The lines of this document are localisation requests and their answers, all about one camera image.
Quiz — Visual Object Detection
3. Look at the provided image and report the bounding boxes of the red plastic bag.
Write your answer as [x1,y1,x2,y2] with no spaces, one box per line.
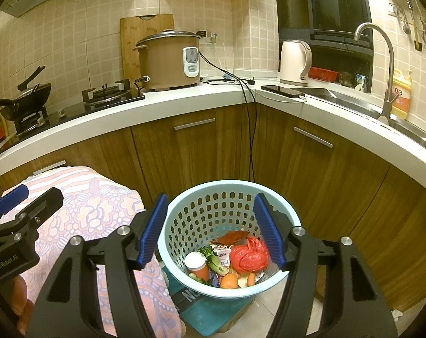
[229,237,270,274]

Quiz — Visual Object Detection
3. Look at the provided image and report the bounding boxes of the orange peel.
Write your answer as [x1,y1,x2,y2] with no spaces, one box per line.
[237,272,256,288]
[220,273,238,289]

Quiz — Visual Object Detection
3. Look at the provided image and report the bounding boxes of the orange snack wrapper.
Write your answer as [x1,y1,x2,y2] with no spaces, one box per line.
[210,230,249,246]

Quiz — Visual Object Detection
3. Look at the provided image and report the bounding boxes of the white heart-print paper bag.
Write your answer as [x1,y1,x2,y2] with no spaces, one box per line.
[211,244,231,267]

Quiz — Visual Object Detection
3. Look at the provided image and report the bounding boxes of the person's left hand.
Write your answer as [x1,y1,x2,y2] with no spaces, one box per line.
[0,275,34,337]

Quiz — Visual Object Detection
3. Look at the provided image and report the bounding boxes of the floral pink tablecloth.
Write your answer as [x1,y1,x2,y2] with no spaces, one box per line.
[1,166,186,337]

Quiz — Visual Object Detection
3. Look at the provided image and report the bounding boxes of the black gas stove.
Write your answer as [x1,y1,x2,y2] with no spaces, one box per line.
[0,79,145,154]

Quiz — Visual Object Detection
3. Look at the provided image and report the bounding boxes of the black wok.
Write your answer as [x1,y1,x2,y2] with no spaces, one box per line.
[0,66,52,121]

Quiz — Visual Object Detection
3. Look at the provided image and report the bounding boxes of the pale green vegetable stalk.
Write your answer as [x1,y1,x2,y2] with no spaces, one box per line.
[188,272,212,287]

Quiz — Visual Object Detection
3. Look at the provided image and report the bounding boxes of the teal cardboard box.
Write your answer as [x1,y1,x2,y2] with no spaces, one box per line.
[162,266,255,337]

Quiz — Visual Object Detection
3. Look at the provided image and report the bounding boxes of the white lid orange bottle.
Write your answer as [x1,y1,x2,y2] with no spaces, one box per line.
[184,252,210,282]

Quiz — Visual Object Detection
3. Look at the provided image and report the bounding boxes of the dark green leafy vegetable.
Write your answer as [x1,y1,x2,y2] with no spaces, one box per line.
[198,246,229,277]

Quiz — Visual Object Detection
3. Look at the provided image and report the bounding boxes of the light blue perforated basket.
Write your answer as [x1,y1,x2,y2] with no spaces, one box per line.
[158,179,301,300]

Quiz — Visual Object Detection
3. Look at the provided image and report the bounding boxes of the steel sink faucet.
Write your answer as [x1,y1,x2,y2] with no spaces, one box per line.
[353,22,400,120]

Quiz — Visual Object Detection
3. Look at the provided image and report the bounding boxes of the yellow dish soap bottle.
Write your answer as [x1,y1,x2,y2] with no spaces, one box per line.
[391,69,412,120]

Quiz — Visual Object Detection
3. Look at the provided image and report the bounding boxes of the brown rice cooker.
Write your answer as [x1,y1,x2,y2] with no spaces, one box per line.
[134,29,201,91]

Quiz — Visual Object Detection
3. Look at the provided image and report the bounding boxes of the wooden cutting board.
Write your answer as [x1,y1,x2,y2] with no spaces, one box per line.
[120,14,175,86]

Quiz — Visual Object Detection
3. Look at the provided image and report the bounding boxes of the black smartphone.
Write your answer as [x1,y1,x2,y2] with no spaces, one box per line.
[261,86,304,99]

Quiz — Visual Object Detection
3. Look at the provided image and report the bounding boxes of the white electric kettle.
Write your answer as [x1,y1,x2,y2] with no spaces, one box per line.
[280,41,312,86]

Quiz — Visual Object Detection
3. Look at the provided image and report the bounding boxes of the black power cable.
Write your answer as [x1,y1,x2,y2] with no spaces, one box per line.
[198,51,259,183]

